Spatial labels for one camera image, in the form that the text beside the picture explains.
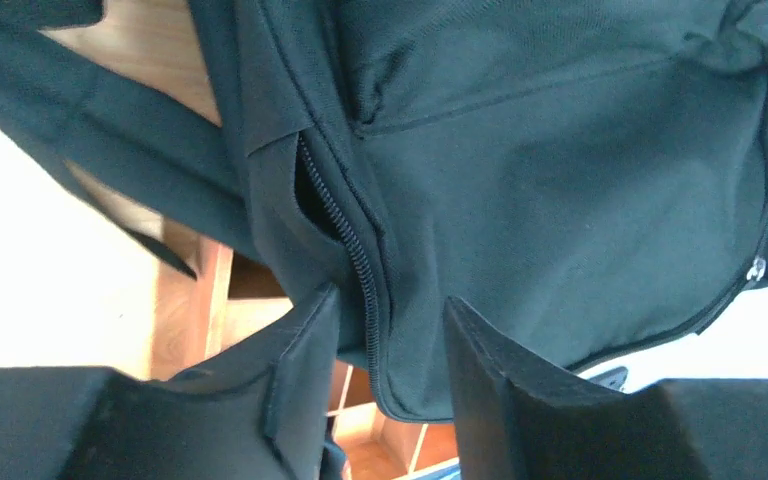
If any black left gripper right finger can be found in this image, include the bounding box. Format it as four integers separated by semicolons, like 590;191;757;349
443;298;768;479

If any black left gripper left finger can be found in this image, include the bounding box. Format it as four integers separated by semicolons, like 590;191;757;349
0;285;340;479

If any black fabric backpack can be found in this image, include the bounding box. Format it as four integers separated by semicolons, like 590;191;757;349
0;1;768;422

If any wooden compartment organizer tray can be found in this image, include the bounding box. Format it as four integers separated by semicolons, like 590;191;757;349
150;219;460;479

